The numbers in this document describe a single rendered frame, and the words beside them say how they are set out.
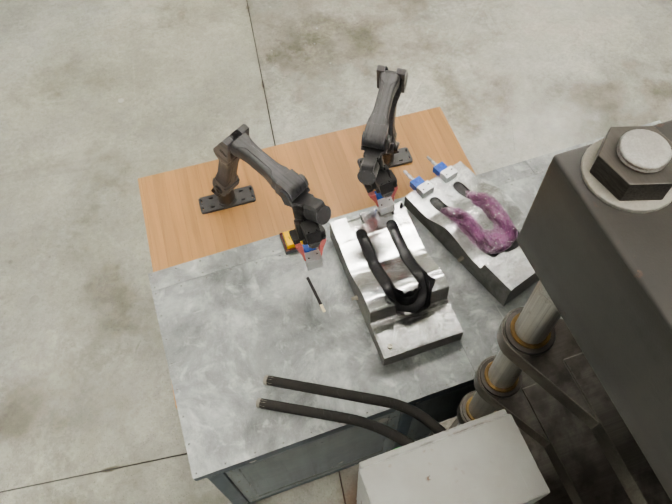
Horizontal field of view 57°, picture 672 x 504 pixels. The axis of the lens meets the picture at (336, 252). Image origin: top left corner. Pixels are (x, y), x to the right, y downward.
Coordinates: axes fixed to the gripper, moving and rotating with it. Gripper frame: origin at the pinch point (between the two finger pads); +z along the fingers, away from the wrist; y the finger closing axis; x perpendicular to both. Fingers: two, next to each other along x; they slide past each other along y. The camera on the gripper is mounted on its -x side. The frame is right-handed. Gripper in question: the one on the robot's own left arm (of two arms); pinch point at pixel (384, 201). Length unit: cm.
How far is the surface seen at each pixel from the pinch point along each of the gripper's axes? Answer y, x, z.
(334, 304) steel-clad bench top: -27.3, -18.5, 18.2
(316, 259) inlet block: -27.6, -15.5, 0.1
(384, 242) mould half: -4.9, -9.0, 8.9
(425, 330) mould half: -3.9, -38.3, 22.5
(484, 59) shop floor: 108, 170, 56
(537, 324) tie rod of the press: 5, -96, -38
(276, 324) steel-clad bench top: -47, -20, 16
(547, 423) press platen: 7, -94, -2
